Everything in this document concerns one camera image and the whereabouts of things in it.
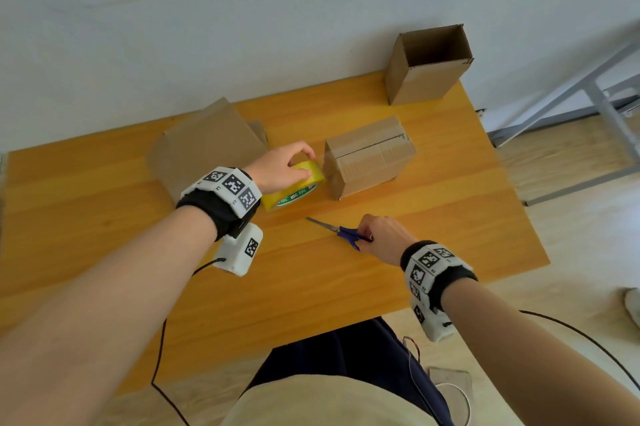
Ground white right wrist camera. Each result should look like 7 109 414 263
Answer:
409 298 455 344

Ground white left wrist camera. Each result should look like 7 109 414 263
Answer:
213 223 265 277

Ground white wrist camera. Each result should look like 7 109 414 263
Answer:
409 298 455 344
213 223 265 277

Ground person's right hand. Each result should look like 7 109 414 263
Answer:
355 214 420 268

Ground blue-handled scissors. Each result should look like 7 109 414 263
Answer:
305 217 373 253

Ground black camera cable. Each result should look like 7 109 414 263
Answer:
519 309 640 391
149 257 227 426

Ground stack of cardboard boxes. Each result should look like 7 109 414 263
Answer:
145 96 271 204

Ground brown cardboard paper box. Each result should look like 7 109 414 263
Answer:
322 115 417 201
383 24 475 106

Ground thin dark cord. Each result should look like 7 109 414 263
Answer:
402 336 443 426

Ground person's right forearm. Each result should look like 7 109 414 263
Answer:
439 278 640 426

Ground person's dark and beige clothing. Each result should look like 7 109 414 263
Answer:
219 317 456 426

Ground black right wristband with markers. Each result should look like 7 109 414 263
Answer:
399 240 479 314

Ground black wristband with markers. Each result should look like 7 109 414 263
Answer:
399 240 479 314
175 166 263 241

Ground yellow tape roll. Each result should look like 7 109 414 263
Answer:
261 160 326 213

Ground person's left hand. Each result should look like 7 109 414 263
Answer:
242 140 317 196

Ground black left wristband with markers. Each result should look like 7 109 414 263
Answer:
175 166 263 241

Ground grey metal table frame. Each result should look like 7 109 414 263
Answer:
487 38 640 207

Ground black right camera cable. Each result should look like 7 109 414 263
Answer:
519 309 640 391

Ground person's left forearm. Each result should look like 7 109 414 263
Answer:
0 205 219 426

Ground white shoe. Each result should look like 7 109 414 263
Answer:
623 288 640 329

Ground black left camera cable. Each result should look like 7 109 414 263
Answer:
149 257 227 426

